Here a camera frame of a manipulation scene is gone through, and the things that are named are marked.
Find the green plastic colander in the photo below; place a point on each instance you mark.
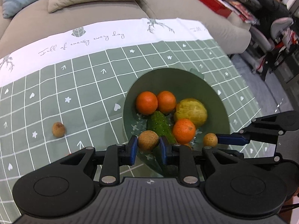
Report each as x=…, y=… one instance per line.
x=163, y=79

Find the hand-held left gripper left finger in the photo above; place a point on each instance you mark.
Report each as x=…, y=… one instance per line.
x=133, y=149

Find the stack of books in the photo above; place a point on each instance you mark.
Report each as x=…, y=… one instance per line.
x=245, y=7

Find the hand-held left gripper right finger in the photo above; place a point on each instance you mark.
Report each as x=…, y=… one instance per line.
x=164, y=149

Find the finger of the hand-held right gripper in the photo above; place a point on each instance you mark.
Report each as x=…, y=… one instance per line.
x=257, y=159
x=231, y=138

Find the green cucumber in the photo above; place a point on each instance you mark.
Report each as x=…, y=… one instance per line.
x=158, y=123

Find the yellow lemon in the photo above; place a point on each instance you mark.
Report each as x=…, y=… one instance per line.
x=191, y=112

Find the red box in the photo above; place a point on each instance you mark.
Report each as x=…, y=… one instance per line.
x=215, y=2

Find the brown longan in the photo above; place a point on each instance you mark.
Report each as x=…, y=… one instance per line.
x=58, y=129
x=210, y=140
x=148, y=140

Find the green checked tablecloth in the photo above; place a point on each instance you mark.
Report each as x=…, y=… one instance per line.
x=81, y=74

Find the beige sofa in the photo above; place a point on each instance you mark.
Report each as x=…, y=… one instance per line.
x=93, y=16

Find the grey office chair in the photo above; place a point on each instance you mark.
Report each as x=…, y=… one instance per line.
x=281, y=24

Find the orange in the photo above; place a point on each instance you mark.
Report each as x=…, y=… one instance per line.
x=184, y=131
x=147, y=102
x=166, y=102

